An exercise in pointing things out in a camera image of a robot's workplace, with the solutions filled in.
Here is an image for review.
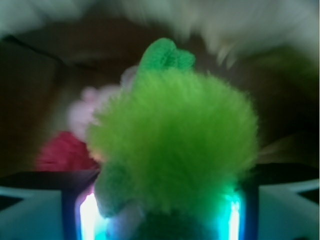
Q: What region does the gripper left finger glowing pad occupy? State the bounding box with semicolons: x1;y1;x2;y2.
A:
0;170;105;240

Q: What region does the green plush turtle toy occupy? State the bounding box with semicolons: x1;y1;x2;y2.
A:
87;38;259;240

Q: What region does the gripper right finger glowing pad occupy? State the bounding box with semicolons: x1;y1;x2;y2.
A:
226;163;320;240

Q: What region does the pink plush bunny toy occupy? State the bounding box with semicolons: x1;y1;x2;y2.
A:
67;65;138;143

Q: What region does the brown paper bag bin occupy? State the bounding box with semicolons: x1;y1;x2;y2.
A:
0;18;320;176

